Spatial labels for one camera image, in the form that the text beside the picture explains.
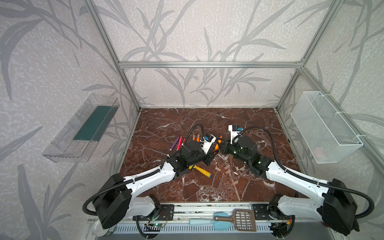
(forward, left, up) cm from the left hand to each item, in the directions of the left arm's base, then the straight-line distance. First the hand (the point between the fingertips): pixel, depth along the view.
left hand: (219, 146), depth 76 cm
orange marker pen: (-1, +1, +2) cm, 2 cm away
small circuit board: (-32, +29, -18) cm, 47 cm away
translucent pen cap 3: (-13, -10, -18) cm, 24 cm away
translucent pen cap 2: (-3, -7, -19) cm, 20 cm away
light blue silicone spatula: (-32, +1, -19) cm, 37 cm away
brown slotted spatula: (-30, -12, -19) cm, 37 cm away
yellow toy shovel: (-6, +9, -18) cm, 21 cm away
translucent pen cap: (-5, -1, -19) cm, 20 cm away
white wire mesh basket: (-4, -43, +17) cm, 46 cm away
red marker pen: (+15, +21, -21) cm, 33 cm away
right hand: (+5, +2, +4) cm, 6 cm away
